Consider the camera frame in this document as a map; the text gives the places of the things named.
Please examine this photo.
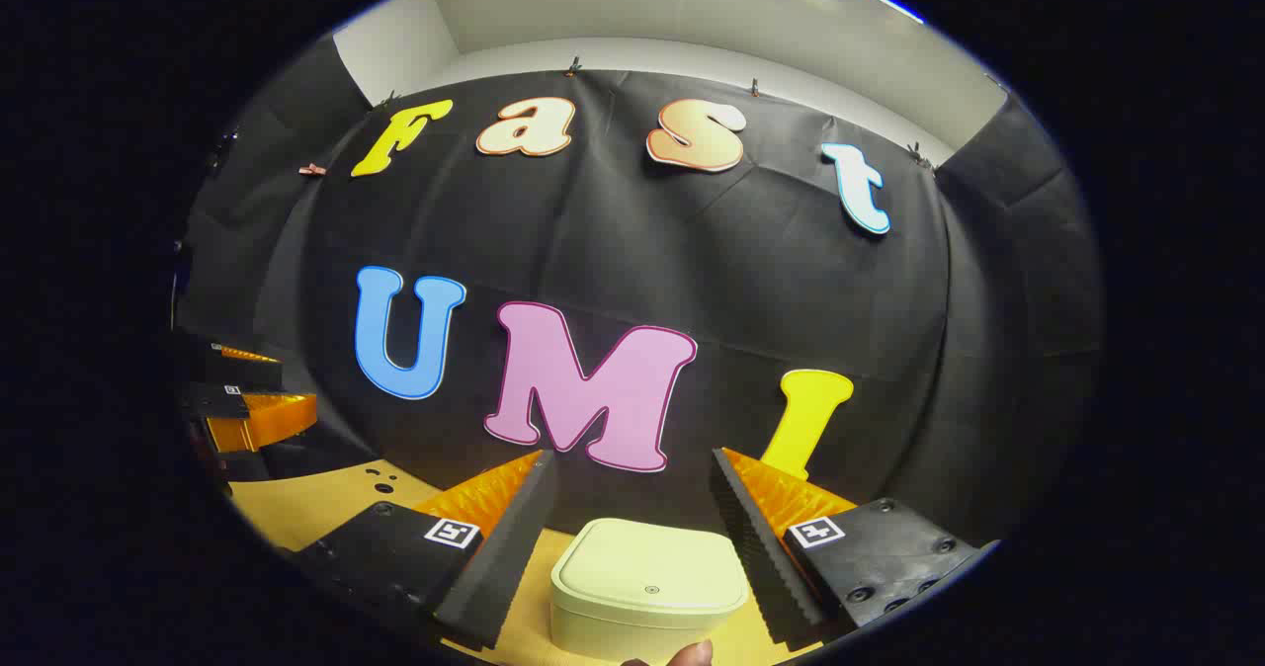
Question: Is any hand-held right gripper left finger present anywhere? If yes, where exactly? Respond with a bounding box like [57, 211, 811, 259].
[295, 449, 557, 652]

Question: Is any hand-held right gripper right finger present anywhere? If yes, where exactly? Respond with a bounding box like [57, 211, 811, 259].
[710, 447, 1001, 647]

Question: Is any pale green desktop garbage bin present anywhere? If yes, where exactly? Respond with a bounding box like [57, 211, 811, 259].
[549, 518, 749, 665]

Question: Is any wooden desktop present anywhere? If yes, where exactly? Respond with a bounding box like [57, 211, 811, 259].
[229, 458, 821, 666]

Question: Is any black backdrop cloth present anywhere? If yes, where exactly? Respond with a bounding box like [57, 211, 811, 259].
[178, 34, 1103, 548]

